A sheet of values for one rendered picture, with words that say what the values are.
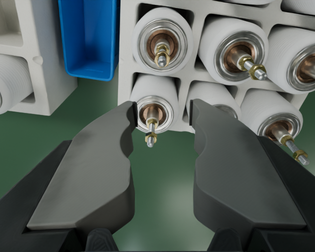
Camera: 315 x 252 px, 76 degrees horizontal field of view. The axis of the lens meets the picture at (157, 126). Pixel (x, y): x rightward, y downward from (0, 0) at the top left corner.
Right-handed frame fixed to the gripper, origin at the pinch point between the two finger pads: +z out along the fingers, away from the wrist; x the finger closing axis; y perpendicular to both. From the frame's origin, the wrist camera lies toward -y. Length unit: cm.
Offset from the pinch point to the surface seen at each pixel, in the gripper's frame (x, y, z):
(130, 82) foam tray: -6.8, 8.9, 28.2
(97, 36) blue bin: -17.2, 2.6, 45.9
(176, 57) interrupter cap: 2.1, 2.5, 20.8
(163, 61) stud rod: 0.0, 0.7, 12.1
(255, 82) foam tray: 18.3, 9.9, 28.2
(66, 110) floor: -32, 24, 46
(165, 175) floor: 0, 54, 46
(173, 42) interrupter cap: 1.6, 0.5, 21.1
